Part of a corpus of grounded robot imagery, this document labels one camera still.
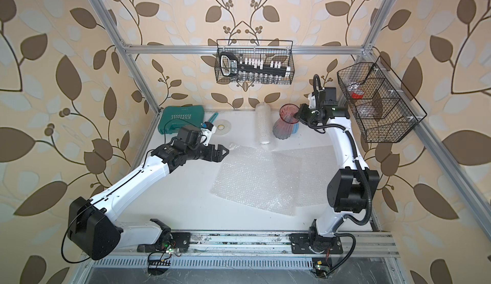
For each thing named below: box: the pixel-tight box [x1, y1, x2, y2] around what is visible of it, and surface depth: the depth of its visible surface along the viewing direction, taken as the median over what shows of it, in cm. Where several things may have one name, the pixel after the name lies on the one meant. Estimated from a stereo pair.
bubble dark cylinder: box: [209, 142, 304, 216], surface depth 93 cm
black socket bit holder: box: [219, 51, 291, 78], surface depth 84 cm
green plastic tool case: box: [157, 104, 205, 135], surface depth 114 cm
